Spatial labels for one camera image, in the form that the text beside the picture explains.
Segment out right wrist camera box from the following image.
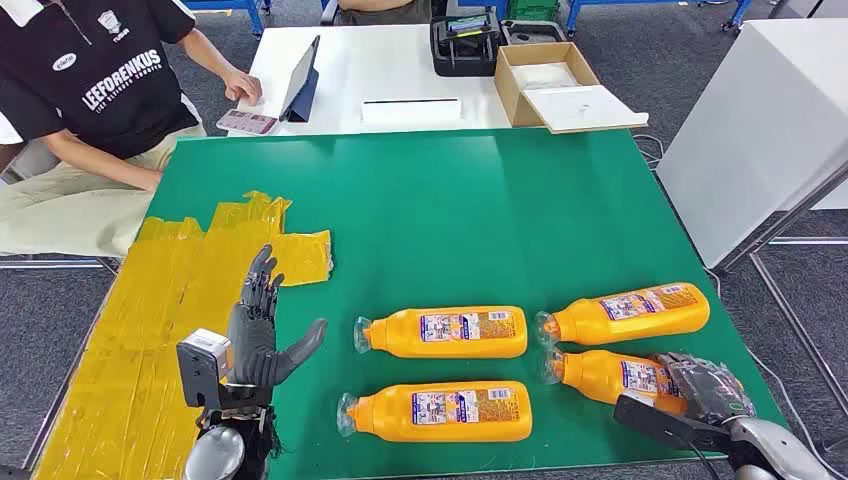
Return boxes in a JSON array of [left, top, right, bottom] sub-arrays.
[[612, 392, 730, 455]]

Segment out metal frame bars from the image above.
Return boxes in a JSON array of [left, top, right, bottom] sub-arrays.
[[712, 162, 848, 405]]

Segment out cardboard box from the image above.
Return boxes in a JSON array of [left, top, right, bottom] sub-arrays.
[[493, 41, 601, 128]]

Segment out white plastic bag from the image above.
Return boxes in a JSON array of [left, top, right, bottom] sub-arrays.
[[511, 62, 581, 91]]

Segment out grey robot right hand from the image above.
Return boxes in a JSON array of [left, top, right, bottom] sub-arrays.
[[652, 352, 757, 425]]

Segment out person's left hand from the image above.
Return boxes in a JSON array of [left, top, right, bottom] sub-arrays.
[[221, 67, 264, 107]]

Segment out pink phone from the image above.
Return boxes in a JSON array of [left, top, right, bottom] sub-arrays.
[[215, 108, 280, 137]]

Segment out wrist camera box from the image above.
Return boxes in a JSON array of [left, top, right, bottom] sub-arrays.
[[176, 329, 234, 410], [612, 392, 730, 455]]

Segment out person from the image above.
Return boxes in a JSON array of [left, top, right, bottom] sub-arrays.
[[336, 0, 433, 26], [0, 0, 264, 258]]

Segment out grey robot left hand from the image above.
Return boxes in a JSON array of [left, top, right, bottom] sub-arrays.
[[227, 245, 329, 392]]

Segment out grey case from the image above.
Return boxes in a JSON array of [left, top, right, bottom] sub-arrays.
[[500, 19, 568, 48]]

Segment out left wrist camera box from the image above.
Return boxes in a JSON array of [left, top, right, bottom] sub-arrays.
[[176, 329, 234, 410]]

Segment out flat white box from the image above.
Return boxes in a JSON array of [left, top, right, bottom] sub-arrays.
[[360, 97, 465, 130]]

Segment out white board lid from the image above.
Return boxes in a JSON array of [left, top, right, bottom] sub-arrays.
[[521, 84, 651, 136]]

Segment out metal floor rail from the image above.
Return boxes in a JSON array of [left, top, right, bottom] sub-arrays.
[[0, 254, 121, 273]]

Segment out green crate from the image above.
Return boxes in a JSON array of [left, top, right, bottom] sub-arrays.
[[508, 0, 561, 22]]

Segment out blue rack frame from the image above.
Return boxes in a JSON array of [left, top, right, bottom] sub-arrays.
[[182, 0, 273, 38], [566, 0, 753, 34]]

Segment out white cabinet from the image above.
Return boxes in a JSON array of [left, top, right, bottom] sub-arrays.
[[655, 18, 848, 270]]

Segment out orange detergent bottle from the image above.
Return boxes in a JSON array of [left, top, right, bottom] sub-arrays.
[[535, 282, 711, 349], [336, 380, 534, 444], [543, 349, 690, 417], [352, 305, 529, 360]]

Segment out yellow tape patch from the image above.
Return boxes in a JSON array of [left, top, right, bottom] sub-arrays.
[[33, 190, 335, 480]]

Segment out tablet in blue case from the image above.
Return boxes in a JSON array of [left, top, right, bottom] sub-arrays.
[[278, 34, 321, 124]]

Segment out black equipment case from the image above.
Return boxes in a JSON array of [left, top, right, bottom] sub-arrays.
[[429, 13, 503, 78]]

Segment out white table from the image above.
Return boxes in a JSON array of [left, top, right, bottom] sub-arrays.
[[227, 24, 637, 138]]

